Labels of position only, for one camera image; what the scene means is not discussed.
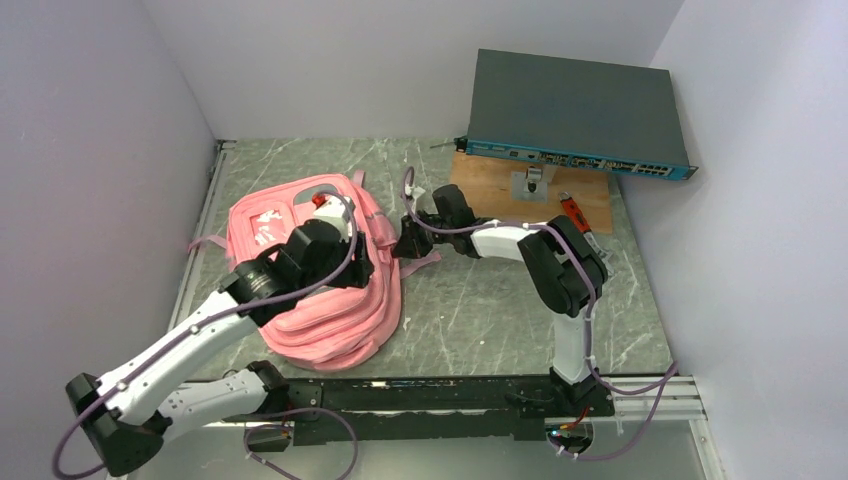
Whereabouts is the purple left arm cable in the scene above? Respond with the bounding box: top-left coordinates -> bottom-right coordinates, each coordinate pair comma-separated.
51,190 -> 360,480

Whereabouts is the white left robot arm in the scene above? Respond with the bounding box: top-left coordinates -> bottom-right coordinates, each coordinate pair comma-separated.
66,220 -> 373,477

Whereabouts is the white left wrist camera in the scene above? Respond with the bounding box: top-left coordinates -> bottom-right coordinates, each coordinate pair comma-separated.
312,193 -> 355,238

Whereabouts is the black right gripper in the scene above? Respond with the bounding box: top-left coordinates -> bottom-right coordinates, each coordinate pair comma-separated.
391,209 -> 453,260

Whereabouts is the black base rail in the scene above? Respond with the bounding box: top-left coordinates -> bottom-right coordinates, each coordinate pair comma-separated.
237,373 -> 615,446

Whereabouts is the wooden board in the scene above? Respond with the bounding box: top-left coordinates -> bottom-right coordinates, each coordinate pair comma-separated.
449,152 -> 613,234

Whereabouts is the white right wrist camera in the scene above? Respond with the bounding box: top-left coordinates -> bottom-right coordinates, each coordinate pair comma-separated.
403,185 -> 426,204

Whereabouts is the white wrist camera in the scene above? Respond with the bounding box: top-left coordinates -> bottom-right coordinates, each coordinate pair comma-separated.
312,193 -> 355,238
403,185 -> 426,204

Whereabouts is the orange adjustable wrench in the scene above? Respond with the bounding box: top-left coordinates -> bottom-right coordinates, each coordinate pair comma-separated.
558,191 -> 610,268

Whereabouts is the blue network switch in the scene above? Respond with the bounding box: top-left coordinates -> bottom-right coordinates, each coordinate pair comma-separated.
455,49 -> 698,181

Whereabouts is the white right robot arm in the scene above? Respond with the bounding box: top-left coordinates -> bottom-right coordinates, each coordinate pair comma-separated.
393,181 -> 609,415

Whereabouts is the grey metal bracket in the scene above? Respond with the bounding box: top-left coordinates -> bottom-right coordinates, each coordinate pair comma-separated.
510,165 -> 556,203

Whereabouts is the pink student backpack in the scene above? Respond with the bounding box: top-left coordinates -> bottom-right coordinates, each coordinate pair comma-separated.
205,171 -> 441,372

